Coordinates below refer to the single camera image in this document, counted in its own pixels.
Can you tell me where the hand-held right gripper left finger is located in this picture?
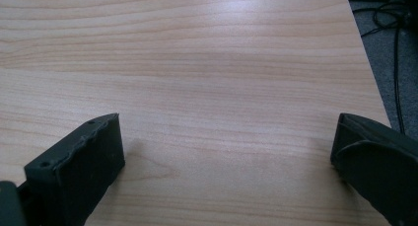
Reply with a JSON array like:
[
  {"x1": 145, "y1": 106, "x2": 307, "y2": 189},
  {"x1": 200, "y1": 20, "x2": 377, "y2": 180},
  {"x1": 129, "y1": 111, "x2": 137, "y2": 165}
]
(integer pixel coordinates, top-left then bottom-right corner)
[{"x1": 18, "y1": 113, "x2": 126, "y2": 226}]

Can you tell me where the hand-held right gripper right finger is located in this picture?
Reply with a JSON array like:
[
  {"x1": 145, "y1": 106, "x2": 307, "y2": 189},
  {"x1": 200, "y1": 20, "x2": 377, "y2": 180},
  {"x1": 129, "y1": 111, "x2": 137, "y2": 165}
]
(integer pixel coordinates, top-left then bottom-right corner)
[{"x1": 329, "y1": 113, "x2": 418, "y2": 226}]

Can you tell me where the black cable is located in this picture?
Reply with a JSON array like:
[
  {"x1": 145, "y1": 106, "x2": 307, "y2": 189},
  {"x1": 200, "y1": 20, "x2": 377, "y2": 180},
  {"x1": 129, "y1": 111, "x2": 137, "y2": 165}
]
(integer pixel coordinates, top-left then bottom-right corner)
[{"x1": 352, "y1": 1, "x2": 412, "y2": 135}]

